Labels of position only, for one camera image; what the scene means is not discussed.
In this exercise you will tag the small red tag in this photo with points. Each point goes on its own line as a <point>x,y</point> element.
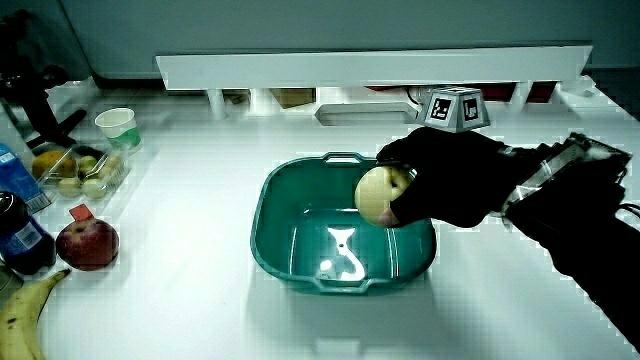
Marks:
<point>81,212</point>

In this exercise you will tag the white raised shelf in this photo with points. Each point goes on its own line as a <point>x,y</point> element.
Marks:
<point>350,67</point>

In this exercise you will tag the dark bottle with blue label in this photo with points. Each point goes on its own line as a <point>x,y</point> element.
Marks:
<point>22,240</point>

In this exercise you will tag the person's right hand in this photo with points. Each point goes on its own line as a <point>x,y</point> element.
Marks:
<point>450,175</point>

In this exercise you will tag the clear plastic fruit container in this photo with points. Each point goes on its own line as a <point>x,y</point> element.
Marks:
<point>116,176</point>

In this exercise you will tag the blue carton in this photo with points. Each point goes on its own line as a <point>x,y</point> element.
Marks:
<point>17,182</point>

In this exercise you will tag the white and green paper cup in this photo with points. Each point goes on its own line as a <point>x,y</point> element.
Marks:
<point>117,127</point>

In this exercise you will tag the orange-yellow mango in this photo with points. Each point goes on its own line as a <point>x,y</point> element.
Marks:
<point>52,164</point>

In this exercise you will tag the brown cardboard box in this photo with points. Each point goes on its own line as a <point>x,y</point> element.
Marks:
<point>292,97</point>

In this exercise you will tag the black camera stand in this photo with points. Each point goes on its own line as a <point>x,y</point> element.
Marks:
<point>30,95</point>

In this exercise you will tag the person's right forearm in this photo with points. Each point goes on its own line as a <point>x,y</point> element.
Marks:
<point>585,225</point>

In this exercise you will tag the teal plastic basin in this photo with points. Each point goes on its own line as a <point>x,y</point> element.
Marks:
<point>300,235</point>

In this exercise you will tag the yellow banana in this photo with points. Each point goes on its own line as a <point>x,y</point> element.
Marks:
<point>22,315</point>

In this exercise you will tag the red box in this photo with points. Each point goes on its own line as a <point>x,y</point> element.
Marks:
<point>542,92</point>

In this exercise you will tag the white rectangular tray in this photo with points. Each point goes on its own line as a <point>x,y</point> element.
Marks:
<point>327,111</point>

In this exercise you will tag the red apple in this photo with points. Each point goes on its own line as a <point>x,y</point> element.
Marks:
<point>87,245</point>

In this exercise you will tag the yellow apple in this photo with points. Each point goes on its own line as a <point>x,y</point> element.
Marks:
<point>374,196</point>

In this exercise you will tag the small green fruit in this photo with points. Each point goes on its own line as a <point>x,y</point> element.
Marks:
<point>94,189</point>
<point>69,187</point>
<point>113,162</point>
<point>87,164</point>

